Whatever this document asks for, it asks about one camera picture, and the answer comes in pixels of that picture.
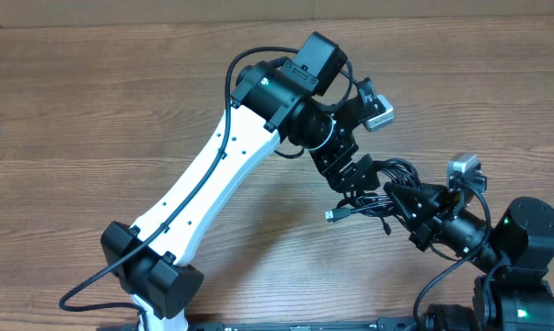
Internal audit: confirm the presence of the black cable bundle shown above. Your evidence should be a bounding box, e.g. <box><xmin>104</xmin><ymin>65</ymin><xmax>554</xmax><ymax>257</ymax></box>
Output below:
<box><xmin>324</xmin><ymin>158</ymin><xmax>423</xmax><ymax>236</ymax></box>

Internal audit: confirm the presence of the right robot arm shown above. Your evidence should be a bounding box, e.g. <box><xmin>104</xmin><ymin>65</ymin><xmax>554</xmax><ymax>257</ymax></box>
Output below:
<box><xmin>384</xmin><ymin>183</ymin><xmax>554</xmax><ymax>330</ymax></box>

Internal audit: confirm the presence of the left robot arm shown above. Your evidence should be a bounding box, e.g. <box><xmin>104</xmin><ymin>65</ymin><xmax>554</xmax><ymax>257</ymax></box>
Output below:
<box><xmin>100</xmin><ymin>33</ymin><xmax>395</xmax><ymax>330</ymax></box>

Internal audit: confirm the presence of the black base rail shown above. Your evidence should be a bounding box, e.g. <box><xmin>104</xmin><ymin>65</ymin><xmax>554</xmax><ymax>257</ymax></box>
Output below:
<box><xmin>96</xmin><ymin>315</ymin><xmax>419</xmax><ymax>331</ymax></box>

